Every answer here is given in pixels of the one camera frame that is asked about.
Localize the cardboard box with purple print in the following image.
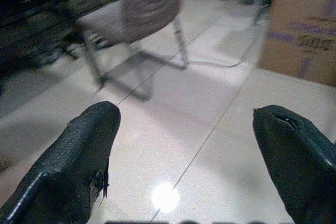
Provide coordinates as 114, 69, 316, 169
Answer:
258, 0, 336, 88

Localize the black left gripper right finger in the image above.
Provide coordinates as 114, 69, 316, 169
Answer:
253, 104, 336, 224

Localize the black furniture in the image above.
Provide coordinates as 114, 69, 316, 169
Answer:
0, 0, 120, 78

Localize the brown chair with metal legs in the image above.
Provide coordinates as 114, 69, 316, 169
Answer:
76, 0, 192, 101

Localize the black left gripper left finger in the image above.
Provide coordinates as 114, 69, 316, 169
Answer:
0, 100, 122, 224

